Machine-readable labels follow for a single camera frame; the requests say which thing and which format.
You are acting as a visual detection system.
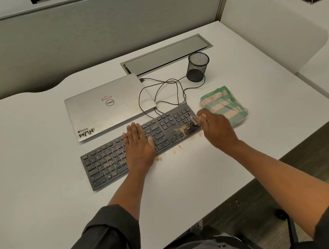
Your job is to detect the person's right hand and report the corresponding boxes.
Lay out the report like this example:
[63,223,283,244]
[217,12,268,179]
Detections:
[196,106,241,155]

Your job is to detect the person's left hand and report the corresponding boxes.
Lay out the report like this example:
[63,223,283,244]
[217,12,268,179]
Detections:
[120,120,159,176]

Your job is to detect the small cleaning brush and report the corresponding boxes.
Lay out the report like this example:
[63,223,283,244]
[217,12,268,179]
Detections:
[182,114,203,136]

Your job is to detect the black computer keyboard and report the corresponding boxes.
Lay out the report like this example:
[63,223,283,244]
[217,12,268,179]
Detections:
[76,101,209,193]

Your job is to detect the person's right forearm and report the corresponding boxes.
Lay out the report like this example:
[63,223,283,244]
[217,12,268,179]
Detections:
[225,131,329,246]

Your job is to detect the person's left forearm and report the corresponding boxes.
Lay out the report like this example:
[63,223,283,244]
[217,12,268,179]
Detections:
[104,166,161,224]

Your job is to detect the brown crumbs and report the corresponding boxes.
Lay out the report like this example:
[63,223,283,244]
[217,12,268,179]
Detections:
[151,121,207,163]

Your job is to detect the green striped cloth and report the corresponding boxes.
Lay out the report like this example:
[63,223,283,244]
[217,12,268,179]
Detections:
[198,84,251,131]

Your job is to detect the silver laptop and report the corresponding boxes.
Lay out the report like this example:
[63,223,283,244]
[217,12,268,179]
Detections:
[62,71,160,144]

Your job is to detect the black mesh pen cup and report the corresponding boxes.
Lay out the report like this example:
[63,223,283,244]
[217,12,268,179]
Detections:
[184,51,212,84]

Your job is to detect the dark grey shirt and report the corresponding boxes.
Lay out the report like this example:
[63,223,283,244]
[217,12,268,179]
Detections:
[41,182,329,249]

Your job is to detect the white desk divider panel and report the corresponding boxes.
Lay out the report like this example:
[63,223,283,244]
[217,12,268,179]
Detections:
[218,0,329,82]

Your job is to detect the black chair base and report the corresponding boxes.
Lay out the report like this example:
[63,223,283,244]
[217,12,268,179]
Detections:
[274,207,299,247]

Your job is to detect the black keyboard cable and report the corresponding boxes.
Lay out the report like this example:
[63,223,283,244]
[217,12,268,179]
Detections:
[135,71,211,122]

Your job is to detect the grey desk cable hatch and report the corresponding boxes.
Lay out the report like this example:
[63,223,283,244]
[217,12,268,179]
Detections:
[117,32,216,79]

